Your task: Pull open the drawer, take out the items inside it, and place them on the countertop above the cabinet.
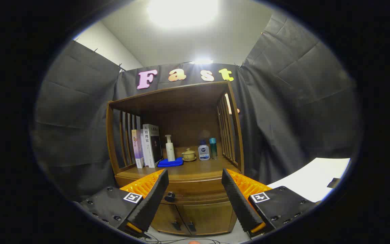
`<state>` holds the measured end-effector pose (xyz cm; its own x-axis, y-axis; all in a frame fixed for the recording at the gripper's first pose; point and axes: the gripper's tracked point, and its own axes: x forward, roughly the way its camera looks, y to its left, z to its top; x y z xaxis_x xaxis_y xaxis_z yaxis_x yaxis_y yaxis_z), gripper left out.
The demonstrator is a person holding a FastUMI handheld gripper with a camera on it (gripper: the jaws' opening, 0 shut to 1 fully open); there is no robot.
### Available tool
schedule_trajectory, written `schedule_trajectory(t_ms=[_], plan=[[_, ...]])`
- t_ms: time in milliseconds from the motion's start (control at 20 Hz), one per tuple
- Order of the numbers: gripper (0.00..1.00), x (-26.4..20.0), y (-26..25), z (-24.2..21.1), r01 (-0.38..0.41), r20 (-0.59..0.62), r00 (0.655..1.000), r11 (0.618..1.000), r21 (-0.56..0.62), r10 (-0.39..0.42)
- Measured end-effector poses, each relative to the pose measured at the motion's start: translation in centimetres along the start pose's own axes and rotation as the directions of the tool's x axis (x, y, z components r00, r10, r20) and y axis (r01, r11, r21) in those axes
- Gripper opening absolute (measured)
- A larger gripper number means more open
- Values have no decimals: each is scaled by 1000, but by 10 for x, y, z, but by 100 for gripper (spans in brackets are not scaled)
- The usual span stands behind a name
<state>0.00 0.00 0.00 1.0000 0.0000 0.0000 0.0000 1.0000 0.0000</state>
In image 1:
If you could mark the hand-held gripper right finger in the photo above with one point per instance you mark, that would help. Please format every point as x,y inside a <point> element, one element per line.
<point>237,200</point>

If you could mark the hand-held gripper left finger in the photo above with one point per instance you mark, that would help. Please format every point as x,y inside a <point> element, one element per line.
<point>152,200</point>

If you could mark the black drawer knob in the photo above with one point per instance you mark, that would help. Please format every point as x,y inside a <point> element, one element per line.
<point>169,196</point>

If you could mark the wooden drawer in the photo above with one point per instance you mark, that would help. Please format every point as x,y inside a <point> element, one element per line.
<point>195,191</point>

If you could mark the wooden cabinet door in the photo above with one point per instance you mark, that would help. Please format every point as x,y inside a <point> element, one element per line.
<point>166,217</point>
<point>212,217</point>

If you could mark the wooden countertop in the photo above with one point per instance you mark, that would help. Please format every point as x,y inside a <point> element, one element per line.
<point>201,167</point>

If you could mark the wooden cabinet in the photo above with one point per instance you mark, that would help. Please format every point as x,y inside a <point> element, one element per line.
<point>195,125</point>

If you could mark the blue folded cloth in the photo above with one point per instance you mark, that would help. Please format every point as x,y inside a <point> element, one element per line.
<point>170,163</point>

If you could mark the white pump bottle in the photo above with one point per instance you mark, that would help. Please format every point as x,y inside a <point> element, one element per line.
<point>170,150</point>

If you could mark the pink and purple book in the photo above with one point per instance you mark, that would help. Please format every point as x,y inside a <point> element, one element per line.
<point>137,149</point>

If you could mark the white and black book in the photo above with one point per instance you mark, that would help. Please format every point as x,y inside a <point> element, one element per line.
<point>152,145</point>

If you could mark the thin white book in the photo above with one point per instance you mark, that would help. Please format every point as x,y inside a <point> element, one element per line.
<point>143,145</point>

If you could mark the yellow lidded teacup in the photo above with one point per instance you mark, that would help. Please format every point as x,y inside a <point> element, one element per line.
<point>189,155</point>

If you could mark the teal slim bottle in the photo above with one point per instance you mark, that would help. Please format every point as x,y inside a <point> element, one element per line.
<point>213,147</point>

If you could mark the white bottle with blue cap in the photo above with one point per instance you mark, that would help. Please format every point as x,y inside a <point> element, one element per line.
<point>203,152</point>

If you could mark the white plastic box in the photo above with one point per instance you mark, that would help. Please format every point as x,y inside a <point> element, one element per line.
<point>313,178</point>

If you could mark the black backdrop cloth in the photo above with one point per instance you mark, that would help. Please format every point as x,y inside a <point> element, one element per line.
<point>76,101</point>

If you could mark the ceiling light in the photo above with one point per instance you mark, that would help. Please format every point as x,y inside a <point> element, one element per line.
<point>181,12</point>

